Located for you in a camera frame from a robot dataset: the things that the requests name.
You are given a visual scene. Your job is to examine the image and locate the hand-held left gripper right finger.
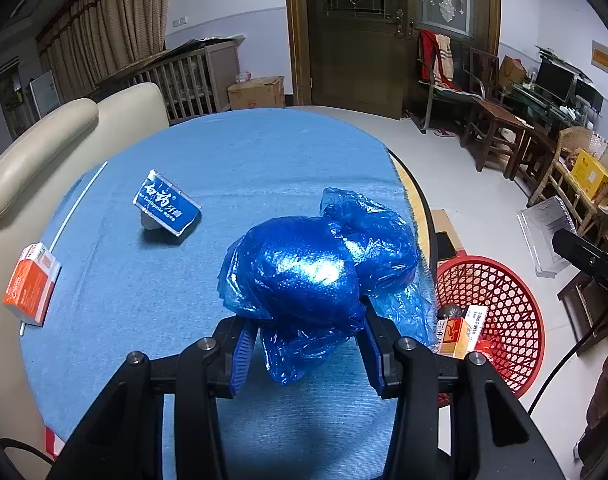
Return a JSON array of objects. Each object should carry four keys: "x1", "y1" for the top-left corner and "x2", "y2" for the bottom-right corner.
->
[{"x1": 359, "y1": 295, "x2": 567, "y2": 480}]

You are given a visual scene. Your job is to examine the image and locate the dark wooden chair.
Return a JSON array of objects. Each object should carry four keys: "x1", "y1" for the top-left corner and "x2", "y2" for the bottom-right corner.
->
[{"x1": 461, "y1": 47, "x2": 527, "y2": 171}]

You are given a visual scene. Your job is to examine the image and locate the grey wooden crib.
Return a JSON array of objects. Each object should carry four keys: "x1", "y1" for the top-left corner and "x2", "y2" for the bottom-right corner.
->
[{"x1": 96, "y1": 40, "x2": 242, "y2": 126}]

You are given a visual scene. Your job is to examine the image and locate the brown cardboard box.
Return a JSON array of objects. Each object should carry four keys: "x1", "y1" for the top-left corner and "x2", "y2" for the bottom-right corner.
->
[{"x1": 227, "y1": 76, "x2": 286, "y2": 110}]

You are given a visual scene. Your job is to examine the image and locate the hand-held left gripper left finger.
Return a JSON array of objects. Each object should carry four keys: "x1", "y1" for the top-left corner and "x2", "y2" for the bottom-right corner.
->
[{"x1": 49, "y1": 317, "x2": 259, "y2": 480}]

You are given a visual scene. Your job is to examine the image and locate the clear plastic tray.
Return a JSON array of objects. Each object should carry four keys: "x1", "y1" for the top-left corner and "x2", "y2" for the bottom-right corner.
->
[{"x1": 516, "y1": 195, "x2": 577, "y2": 278}]

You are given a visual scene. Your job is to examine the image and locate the dark wooden stool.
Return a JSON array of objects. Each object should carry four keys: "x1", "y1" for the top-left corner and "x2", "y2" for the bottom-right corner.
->
[{"x1": 509, "y1": 125, "x2": 555, "y2": 181}]

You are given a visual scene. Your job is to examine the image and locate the metal frame chair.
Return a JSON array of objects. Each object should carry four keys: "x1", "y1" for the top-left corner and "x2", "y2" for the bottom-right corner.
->
[{"x1": 416, "y1": 30, "x2": 485, "y2": 133}]

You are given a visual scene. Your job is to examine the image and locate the blue toothpaste box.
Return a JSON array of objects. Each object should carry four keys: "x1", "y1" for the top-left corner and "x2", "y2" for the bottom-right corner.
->
[{"x1": 131, "y1": 169, "x2": 203, "y2": 237}]

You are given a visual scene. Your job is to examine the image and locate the thin white stick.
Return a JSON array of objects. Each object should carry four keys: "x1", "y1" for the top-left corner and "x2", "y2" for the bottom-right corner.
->
[{"x1": 20, "y1": 161, "x2": 109, "y2": 336}]

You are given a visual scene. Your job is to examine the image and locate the black computer monitor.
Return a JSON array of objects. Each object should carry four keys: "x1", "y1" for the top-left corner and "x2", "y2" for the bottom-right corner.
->
[{"x1": 534, "y1": 57, "x2": 577, "y2": 103}]

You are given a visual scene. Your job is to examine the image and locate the yellow cardboard box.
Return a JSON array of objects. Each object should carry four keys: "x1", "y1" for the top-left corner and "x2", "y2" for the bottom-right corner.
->
[{"x1": 570, "y1": 149, "x2": 608, "y2": 198}]

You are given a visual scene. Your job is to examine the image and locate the small whiteboard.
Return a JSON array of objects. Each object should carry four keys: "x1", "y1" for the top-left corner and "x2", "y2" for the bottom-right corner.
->
[{"x1": 30, "y1": 71, "x2": 61, "y2": 118}]

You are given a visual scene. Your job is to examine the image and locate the red plastic basket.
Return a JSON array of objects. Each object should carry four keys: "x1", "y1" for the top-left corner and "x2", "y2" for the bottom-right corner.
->
[{"x1": 434, "y1": 255, "x2": 546, "y2": 408}]

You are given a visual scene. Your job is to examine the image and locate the brown wooden door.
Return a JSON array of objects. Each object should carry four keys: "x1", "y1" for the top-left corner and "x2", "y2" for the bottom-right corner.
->
[{"x1": 284, "y1": 0, "x2": 502, "y2": 121}]

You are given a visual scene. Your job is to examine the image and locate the beige striped curtain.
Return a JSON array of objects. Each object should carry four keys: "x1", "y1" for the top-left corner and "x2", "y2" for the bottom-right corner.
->
[{"x1": 36, "y1": 0, "x2": 176, "y2": 96}]

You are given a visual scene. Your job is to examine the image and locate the white medicine box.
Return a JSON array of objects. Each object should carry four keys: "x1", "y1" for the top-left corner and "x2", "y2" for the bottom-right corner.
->
[{"x1": 464, "y1": 304, "x2": 488, "y2": 348}]

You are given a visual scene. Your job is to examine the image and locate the blue plastic bag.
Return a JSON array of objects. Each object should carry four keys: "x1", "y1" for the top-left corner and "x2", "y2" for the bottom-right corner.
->
[{"x1": 217, "y1": 187, "x2": 437, "y2": 386}]

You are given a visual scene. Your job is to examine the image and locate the beige leather sofa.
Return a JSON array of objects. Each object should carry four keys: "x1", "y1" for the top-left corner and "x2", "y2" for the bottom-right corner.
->
[{"x1": 0, "y1": 82, "x2": 171, "y2": 461}]

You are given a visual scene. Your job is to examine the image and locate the blue tablecloth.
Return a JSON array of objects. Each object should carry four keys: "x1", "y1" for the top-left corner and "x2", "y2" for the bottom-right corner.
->
[{"x1": 21, "y1": 106, "x2": 437, "y2": 456}]

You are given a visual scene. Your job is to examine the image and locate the wicker chair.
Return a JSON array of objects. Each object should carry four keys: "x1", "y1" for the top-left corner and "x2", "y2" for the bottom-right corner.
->
[{"x1": 529, "y1": 127, "x2": 608, "y2": 241}]

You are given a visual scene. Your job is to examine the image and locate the orange and white tissue pack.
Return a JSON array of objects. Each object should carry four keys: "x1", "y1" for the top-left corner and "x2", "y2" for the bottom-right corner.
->
[{"x1": 2, "y1": 242, "x2": 62, "y2": 328}]

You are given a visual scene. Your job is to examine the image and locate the yellow wall sign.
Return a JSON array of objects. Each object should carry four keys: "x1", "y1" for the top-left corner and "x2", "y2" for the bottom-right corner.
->
[{"x1": 591, "y1": 40, "x2": 608, "y2": 78}]

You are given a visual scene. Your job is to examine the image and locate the black cable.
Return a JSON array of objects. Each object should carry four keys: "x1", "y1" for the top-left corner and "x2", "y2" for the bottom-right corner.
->
[{"x1": 526, "y1": 305, "x2": 608, "y2": 416}]

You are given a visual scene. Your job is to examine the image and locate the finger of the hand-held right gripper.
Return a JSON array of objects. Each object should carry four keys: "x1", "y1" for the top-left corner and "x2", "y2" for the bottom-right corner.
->
[{"x1": 551, "y1": 229, "x2": 608, "y2": 303}]

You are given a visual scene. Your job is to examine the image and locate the red striped cloth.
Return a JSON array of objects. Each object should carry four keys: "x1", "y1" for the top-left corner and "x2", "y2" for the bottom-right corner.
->
[{"x1": 416, "y1": 30, "x2": 455, "y2": 86}]

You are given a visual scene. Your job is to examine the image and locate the yellow and red box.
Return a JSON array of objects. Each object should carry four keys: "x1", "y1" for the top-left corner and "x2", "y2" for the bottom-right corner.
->
[{"x1": 436, "y1": 317, "x2": 480, "y2": 358}]

